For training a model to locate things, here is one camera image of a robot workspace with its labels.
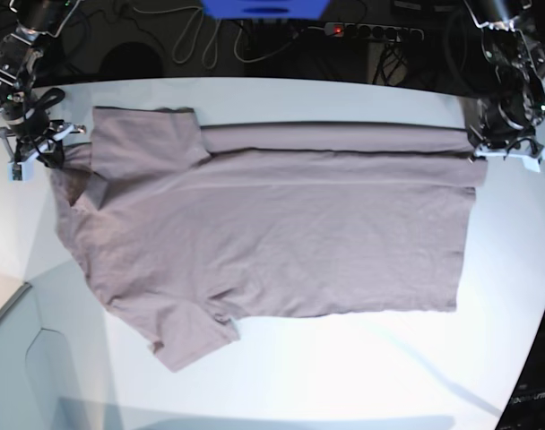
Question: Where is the mauve grey t-shirt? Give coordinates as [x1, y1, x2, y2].
[50, 107, 488, 372]

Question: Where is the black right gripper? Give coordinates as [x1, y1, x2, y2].
[0, 88, 65, 142]

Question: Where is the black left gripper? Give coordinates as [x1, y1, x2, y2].
[467, 96, 545, 148]

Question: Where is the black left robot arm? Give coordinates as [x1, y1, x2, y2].
[443, 1, 545, 159]

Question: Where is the black power strip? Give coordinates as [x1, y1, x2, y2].
[322, 22, 425, 43]

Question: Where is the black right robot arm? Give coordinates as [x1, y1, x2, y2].
[0, 1, 81, 139]

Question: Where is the white looped cable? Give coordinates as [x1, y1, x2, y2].
[128, 0, 300, 68]

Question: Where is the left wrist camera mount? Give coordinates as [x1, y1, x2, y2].
[473, 137, 545, 173]

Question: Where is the blue plastic box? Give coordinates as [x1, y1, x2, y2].
[201, 0, 330, 20]

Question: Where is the grey table side panel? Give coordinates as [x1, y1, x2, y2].
[0, 283, 74, 429]

